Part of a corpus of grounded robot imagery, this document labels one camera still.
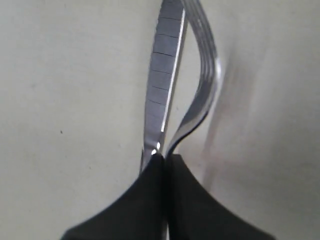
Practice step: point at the silver table knife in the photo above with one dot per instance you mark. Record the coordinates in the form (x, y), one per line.
(163, 70)

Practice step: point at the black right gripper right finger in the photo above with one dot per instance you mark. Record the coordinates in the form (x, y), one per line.
(193, 214)

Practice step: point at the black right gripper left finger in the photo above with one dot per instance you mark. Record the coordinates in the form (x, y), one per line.
(137, 215)

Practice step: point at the silver fork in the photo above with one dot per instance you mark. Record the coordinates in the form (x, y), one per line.
(210, 73)

